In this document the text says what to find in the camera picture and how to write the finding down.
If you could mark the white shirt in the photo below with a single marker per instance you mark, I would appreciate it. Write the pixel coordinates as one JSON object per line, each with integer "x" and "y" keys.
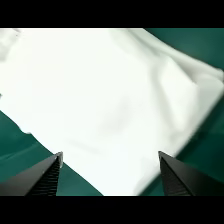
{"x": 100, "y": 100}

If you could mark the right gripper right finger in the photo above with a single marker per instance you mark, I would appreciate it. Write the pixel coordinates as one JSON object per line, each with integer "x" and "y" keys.
{"x": 186, "y": 180}

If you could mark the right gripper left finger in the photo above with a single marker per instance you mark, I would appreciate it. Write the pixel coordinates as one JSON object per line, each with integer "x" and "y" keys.
{"x": 40, "y": 178}

